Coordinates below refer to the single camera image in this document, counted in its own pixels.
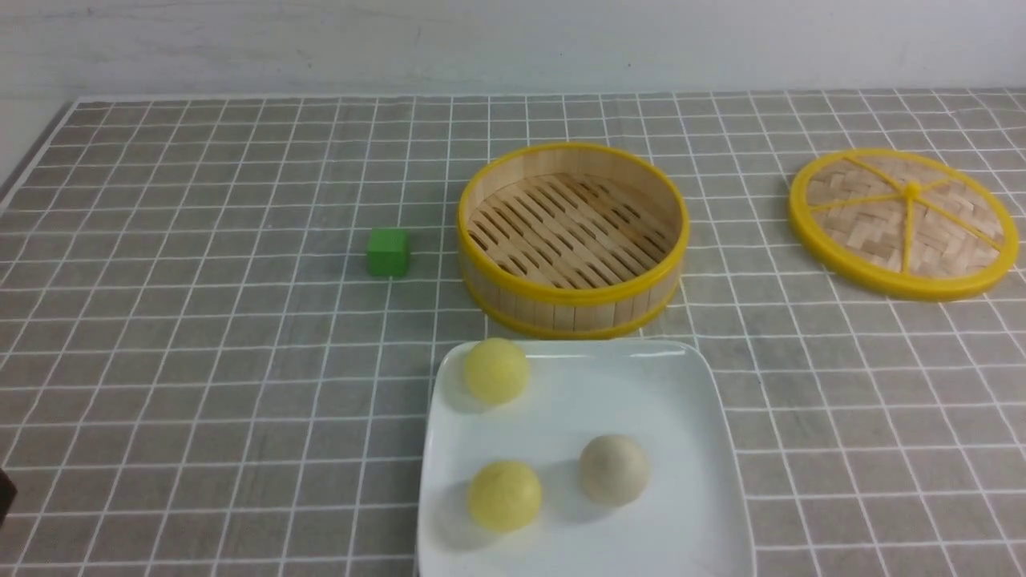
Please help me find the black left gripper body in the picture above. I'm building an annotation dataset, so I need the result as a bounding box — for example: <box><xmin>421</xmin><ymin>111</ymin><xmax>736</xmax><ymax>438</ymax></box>
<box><xmin>0</xmin><ymin>469</ymin><xmax>18</xmax><ymax>525</ymax></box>

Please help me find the pale yellow steamed bun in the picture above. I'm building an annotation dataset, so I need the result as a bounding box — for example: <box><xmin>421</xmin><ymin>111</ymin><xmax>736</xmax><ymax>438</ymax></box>
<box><xmin>464</xmin><ymin>337</ymin><xmax>531</xmax><ymax>406</ymax></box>

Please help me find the white steamed bun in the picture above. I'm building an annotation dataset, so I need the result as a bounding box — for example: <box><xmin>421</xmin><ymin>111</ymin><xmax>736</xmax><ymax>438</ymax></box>
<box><xmin>578</xmin><ymin>434</ymin><xmax>652</xmax><ymax>507</ymax></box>

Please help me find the white square plate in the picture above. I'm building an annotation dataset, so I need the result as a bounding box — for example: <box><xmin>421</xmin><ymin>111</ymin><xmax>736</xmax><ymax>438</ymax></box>
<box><xmin>417</xmin><ymin>337</ymin><xmax>757</xmax><ymax>576</ymax></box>

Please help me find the grey checkered tablecloth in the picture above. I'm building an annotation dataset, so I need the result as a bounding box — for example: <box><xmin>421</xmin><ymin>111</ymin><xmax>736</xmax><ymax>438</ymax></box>
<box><xmin>1</xmin><ymin>88</ymin><xmax>1025</xmax><ymax>576</ymax></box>

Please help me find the green cube block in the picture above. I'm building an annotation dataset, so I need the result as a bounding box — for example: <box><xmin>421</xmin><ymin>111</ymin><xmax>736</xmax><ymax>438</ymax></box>
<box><xmin>364</xmin><ymin>228</ymin><xmax>411</xmax><ymax>278</ymax></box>

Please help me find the bamboo steamer basket yellow rim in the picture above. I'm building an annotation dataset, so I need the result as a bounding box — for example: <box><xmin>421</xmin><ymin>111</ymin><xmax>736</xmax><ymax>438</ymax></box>
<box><xmin>455</xmin><ymin>142</ymin><xmax>690</xmax><ymax>339</ymax></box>

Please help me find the bamboo steamer lid yellow rim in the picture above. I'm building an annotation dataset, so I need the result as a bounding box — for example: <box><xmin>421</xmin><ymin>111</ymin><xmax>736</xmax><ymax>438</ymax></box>
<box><xmin>788</xmin><ymin>147</ymin><xmax>1019</xmax><ymax>302</ymax></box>

